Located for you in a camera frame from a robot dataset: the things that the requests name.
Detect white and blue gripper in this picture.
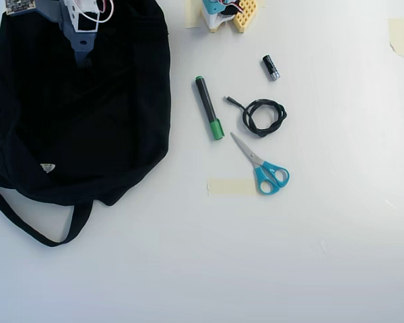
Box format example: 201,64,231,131
36,0,100,68

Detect black fabric bag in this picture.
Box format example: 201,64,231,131
0,0,173,248

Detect black marker with green cap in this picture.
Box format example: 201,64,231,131
193,75,226,141

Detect small black battery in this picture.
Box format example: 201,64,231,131
261,54,281,83

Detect long beige masking tape strip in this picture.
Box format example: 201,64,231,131
207,178,257,197

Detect white and red wires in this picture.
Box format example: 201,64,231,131
72,0,114,24

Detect bare camera circuit board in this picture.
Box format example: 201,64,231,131
5,0,38,16

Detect coiled black usb cable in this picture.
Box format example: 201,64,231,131
224,95,288,139

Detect scissors with blue handles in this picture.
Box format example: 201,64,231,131
230,132,290,196

